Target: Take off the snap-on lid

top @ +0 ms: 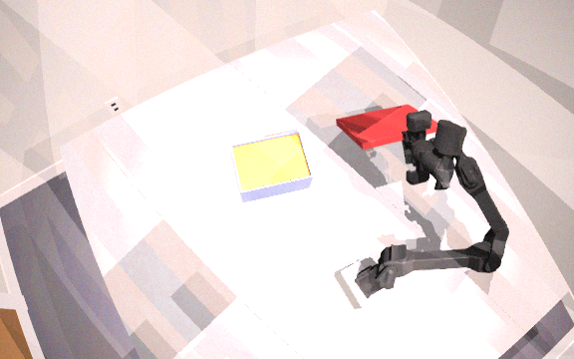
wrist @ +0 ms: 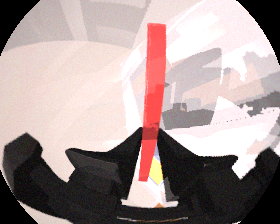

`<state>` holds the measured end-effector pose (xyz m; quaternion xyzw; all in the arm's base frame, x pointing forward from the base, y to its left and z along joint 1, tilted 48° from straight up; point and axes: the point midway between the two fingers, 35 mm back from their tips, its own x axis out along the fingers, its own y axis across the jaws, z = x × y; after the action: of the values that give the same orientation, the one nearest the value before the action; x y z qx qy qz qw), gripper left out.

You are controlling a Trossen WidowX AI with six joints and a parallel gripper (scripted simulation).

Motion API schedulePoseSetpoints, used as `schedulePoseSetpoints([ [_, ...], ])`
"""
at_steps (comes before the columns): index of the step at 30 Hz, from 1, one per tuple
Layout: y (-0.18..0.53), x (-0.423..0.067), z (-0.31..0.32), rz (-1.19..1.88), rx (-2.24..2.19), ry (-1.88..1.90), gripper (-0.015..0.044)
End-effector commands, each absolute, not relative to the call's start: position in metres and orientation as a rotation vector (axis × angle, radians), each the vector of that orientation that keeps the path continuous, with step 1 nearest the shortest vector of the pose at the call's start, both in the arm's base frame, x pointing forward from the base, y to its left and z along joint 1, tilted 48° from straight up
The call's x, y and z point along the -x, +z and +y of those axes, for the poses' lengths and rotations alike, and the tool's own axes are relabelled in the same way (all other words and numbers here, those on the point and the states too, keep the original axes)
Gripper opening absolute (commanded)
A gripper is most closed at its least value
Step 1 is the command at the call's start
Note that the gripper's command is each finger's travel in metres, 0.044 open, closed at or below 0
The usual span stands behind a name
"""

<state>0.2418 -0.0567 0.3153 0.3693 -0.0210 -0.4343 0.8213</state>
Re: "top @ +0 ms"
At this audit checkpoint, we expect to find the red rectangular lid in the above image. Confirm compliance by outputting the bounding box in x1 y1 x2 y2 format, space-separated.
336 105 418 150

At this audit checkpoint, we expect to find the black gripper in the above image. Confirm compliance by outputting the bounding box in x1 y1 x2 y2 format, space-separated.
402 110 436 185

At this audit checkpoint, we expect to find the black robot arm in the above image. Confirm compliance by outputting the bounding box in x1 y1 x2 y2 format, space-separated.
355 120 509 299

